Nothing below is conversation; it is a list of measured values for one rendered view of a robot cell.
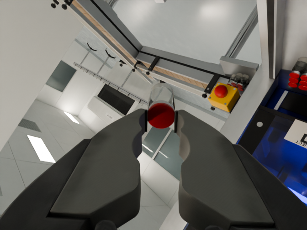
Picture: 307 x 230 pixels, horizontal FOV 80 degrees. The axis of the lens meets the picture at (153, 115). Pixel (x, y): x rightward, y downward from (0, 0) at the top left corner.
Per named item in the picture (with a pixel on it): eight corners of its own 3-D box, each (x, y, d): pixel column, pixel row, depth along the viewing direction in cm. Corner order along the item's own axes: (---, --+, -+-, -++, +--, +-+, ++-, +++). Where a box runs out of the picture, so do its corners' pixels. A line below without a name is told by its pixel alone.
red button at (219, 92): (231, 91, 60) (224, 101, 60) (220, 87, 62) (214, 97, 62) (229, 86, 57) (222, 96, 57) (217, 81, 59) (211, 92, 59)
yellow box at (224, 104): (241, 97, 64) (230, 115, 64) (222, 91, 68) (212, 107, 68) (238, 87, 58) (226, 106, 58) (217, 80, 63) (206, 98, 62)
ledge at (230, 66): (261, 85, 69) (258, 89, 69) (229, 75, 77) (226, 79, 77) (259, 63, 58) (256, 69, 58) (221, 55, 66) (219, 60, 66)
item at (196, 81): (265, 75, 65) (241, 112, 65) (266, 94, 77) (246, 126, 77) (141, 43, 108) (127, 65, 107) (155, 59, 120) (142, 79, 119)
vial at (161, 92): (173, 82, 17) (177, 101, 13) (172, 104, 18) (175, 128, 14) (150, 81, 17) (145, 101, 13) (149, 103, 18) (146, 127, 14)
